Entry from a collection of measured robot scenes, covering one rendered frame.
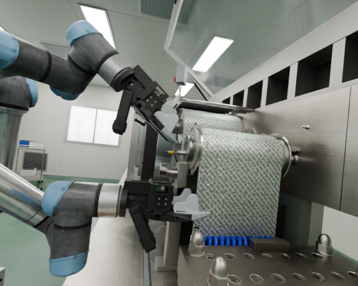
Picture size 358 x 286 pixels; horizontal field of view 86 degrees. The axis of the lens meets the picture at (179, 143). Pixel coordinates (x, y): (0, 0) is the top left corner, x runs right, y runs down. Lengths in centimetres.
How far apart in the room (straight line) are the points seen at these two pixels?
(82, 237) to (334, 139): 64
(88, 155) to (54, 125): 126
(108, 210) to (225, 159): 30
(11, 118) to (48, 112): 570
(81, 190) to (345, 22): 76
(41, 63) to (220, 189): 50
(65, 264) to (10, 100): 60
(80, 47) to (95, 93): 581
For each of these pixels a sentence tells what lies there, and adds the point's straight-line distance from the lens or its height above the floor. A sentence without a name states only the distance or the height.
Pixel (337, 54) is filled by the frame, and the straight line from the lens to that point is 70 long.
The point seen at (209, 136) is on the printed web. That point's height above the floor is 129.
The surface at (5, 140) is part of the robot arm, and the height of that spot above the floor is 121.
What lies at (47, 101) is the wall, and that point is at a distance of 667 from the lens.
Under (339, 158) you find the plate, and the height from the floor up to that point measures 127.
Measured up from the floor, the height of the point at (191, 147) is 125.
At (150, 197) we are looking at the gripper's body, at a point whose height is 113.
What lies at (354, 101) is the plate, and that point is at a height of 140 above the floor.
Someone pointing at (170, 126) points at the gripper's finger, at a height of 130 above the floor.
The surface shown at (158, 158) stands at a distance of 151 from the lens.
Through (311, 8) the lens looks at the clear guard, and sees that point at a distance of 81.
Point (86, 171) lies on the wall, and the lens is 628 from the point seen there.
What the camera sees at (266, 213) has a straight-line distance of 60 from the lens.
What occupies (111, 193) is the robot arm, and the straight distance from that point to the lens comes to 45.
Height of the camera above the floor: 125
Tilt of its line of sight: 1 degrees up
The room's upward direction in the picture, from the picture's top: 6 degrees clockwise
